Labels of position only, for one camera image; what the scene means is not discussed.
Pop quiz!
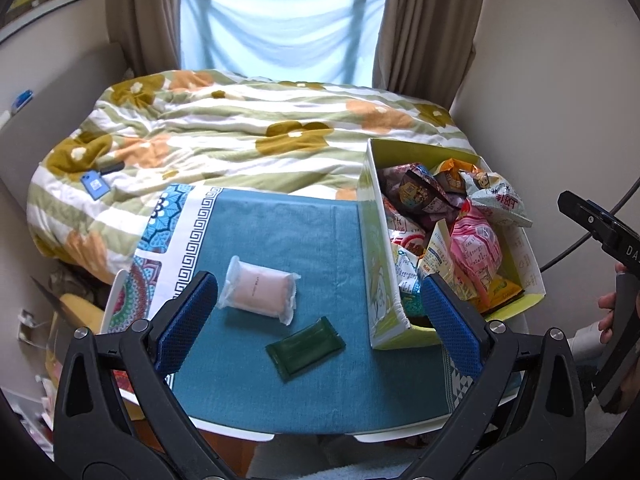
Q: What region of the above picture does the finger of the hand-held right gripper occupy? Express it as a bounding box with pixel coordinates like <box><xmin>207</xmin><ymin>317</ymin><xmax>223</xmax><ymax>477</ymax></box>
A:
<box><xmin>557</xmin><ymin>190</ymin><xmax>618</xmax><ymax>246</ymax></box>

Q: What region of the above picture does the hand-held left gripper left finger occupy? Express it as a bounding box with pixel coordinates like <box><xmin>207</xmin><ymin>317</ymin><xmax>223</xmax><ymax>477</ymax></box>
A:
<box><xmin>52</xmin><ymin>271</ymin><xmax>236</xmax><ymax>480</ymax></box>

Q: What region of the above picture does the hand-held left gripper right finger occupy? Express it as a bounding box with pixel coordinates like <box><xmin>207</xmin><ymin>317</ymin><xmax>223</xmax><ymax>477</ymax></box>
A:
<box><xmin>405</xmin><ymin>272</ymin><xmax>588</xmax><ymax>480</ymax></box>

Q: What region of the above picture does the pink and white packet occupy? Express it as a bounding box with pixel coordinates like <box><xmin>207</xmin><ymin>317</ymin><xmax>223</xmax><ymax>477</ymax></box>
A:
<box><xmin>216</xmin><ymin>255</ymin><xmax>301</xmax><ymax>327</ymax></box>

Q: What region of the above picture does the green cardboard box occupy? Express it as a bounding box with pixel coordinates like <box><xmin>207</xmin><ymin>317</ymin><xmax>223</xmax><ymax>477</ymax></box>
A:
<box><xmin>356</xmin><ymin>137</ymin><xmax>546</xmax><ymax>351</ymax></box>

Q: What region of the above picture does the pile of snack packets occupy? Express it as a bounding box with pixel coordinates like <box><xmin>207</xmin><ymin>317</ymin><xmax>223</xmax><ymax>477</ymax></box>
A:
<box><xmin>377</xmin><ymin>157</ymin><xmax>533</xmax><ymax>317</ymax></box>

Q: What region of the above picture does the dark green packet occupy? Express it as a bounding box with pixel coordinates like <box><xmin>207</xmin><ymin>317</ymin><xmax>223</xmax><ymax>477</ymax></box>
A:
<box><xmin>265</xmin><ymin>316</ymin><xmax>347</xmax><ymax>383</ymax></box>

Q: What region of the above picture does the person's right hand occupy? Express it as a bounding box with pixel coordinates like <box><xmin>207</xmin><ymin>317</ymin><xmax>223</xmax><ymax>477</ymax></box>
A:
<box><xmin>597</xmin><ymin>260</ymin><xmax>627</xmax><ymax>346</ymax></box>

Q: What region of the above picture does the dark cloth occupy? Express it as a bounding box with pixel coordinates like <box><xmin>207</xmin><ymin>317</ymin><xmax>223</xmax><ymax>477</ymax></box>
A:
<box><xmin>50</xmin><ymin>265</ymin><xmax>108</xmax><ymax>301</ymax></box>

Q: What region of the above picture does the teal patterned table mat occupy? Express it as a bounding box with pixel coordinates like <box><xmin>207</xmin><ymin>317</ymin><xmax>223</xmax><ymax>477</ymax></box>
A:
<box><xmin>102</xmin><ymin>185</ymin><xmax>521</xmax><ymax>436</ymax></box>

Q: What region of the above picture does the small blue card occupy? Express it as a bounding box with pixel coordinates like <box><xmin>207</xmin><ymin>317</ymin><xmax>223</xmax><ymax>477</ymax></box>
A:
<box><xmin>80</xmin><ymin>170</ymin><xmax>110</xmax><ymax>198</ymax></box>

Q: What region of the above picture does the floral striped quilt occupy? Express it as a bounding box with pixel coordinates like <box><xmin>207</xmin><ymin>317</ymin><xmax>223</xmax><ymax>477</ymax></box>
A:
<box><xmin>27</xmin><ymin>67</ymin><xmax>476</xmax><ymax>286</ymax></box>

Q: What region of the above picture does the beige curtain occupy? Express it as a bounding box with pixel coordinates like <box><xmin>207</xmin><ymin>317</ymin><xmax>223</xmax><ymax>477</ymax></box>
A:
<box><xmin>103</xmin><ymin>0</ymin><xmax>181</xmax><ymax>78</ymax></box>
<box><xmin>372</xmin><ymin>0</ymin><xmax>483</xmax><ymax>111</ymax></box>

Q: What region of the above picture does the grey headboard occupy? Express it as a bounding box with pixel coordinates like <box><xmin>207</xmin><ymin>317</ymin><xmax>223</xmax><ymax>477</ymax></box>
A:
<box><xmin>0</xmin><ymin>42</ymin><xmax>133</xmax><ymax>211</ymax></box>

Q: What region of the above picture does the light blue window cloth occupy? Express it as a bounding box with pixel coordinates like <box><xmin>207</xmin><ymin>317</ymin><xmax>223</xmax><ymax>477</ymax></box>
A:
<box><xmin>178</xmin><ymin>0</ymin><xmax>388</xmax><ymax>86</ymax></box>

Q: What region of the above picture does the black cable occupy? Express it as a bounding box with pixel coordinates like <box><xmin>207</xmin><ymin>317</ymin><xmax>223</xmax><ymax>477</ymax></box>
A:
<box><xmin>541</xmin><ymin>180</ymin><xmax>640</xmax><ymax>268</ymax></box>

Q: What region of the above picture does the white wall socket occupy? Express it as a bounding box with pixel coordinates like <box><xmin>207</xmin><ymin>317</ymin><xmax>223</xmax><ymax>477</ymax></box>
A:
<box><xmin>17</xmin><ymin>310</ymin><xmax>38</xmax><ymax>346</ymax></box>

